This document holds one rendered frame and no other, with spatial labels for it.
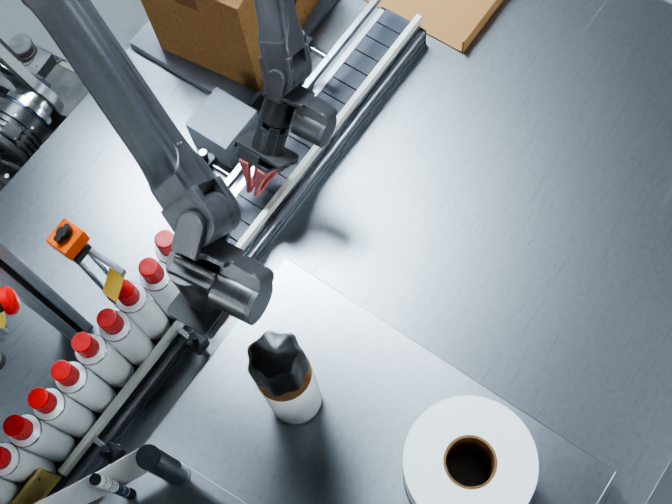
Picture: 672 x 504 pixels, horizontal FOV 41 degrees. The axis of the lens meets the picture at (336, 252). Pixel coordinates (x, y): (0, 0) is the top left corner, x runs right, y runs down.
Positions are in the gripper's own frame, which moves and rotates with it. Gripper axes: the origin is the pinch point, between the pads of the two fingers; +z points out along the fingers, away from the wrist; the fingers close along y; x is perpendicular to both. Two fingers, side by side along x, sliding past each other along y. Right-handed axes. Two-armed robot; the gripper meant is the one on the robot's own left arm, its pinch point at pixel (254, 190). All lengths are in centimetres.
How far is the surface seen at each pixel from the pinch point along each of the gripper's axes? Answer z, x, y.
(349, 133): -7.8, 22.3, 5.0
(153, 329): 19.3, -23.7, 1.1
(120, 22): 38, 99, -114
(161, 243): 1.2, -24.8, -0.6
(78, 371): 18.5, -41.0, 0.4
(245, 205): 5.6, 2.3, -2.0
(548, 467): 13, -5, 68
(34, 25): 48, 86, -138
